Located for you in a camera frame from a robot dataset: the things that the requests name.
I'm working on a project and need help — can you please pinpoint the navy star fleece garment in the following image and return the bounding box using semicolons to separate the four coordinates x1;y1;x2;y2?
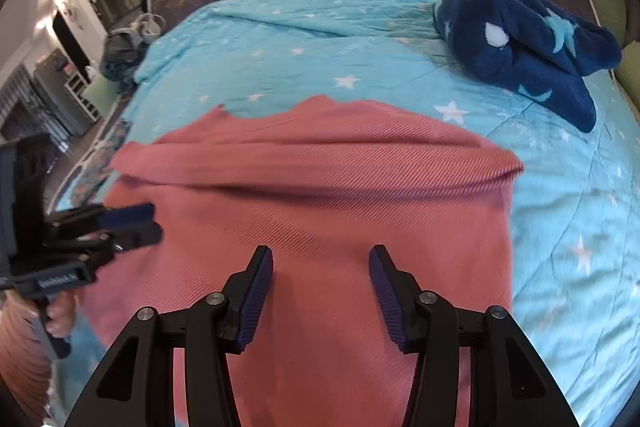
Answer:
432;0;623;132

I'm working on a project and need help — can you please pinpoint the pile of grey blue clothes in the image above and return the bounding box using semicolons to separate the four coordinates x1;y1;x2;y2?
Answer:
101;29;151;84

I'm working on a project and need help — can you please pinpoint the pink knit sweater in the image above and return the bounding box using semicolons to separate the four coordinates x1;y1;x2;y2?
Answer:
75;94;526;427

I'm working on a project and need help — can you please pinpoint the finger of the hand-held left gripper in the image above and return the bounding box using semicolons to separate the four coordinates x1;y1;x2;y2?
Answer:
47;203;155;239
50;222;164;261

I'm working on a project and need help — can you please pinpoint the person's left forearm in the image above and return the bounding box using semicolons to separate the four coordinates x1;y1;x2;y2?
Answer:
0;299;55;427

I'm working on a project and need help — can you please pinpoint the green cushion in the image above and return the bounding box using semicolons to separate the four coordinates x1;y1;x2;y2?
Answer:
82;74;126;120

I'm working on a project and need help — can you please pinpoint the floral print cloth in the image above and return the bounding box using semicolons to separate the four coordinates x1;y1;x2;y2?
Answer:
62;121;132;204

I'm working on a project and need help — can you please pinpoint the person's left hand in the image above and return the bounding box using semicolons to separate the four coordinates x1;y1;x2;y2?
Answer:
46;293;78;339

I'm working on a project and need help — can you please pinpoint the light blue star quilt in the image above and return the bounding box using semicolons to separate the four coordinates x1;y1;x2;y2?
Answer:
50;0;640;427

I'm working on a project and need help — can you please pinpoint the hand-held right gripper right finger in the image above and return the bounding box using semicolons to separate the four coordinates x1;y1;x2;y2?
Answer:
368;245;581;427

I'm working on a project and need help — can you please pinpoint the white bag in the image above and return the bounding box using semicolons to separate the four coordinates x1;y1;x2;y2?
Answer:
135;13;165;42

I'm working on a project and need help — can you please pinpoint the white shelf rack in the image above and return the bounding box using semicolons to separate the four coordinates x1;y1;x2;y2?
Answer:
62;72;98;124

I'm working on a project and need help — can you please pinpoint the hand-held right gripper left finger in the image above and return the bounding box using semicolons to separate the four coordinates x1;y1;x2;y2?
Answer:
64;245;275;427

